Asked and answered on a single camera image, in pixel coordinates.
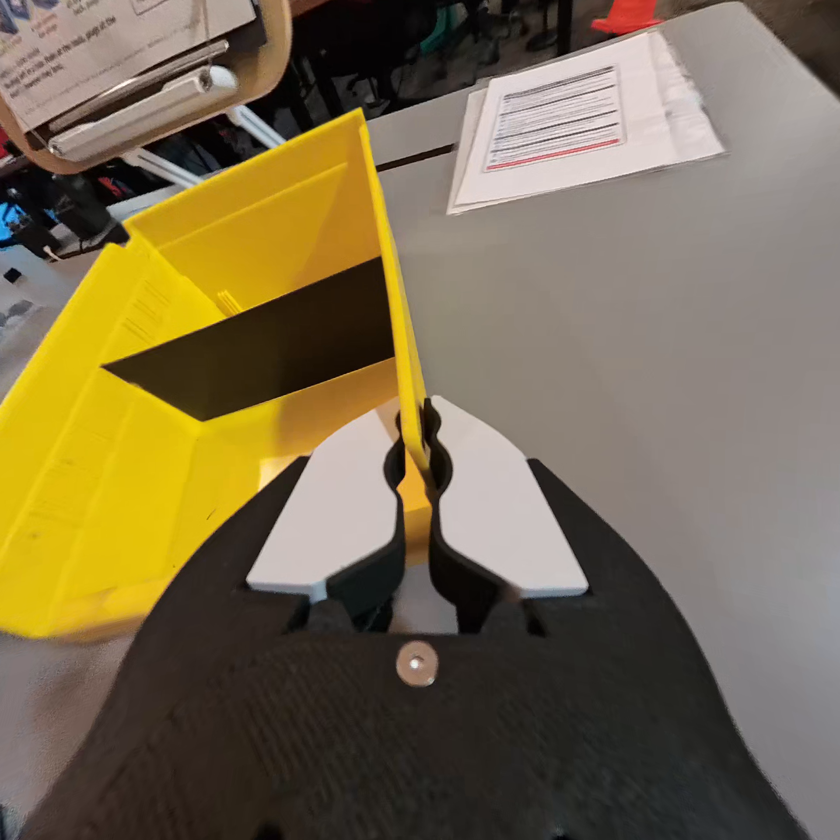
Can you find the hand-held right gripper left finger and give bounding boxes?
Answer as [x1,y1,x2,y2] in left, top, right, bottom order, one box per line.
[246,407,408,605]

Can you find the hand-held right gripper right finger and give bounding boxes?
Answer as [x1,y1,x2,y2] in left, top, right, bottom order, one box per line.
[423,395,589,599]

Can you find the yellow plastic bin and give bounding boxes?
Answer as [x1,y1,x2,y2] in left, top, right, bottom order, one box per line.
[0,108,434,641]

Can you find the grey desk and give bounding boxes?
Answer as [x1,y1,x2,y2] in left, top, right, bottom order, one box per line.
[0,2,840,840]

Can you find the black bin divider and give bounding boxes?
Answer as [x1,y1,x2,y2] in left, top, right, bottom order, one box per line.
[101,258,396,422]

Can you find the black charging dock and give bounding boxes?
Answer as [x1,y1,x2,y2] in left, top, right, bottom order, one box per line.
[39,177,129,258]

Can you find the printed sheets in clear sleeve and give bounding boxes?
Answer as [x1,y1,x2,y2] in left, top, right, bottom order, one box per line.
[446,29,729,216]

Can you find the wooden clipboard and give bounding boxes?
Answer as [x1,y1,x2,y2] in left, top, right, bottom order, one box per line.
[0,0,293,175]

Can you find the orange traffic cone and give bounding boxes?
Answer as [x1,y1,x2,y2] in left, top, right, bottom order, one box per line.
[591,0,664,34]

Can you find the printed clipboard paper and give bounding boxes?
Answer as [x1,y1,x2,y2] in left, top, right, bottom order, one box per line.
[0,0,257,132]

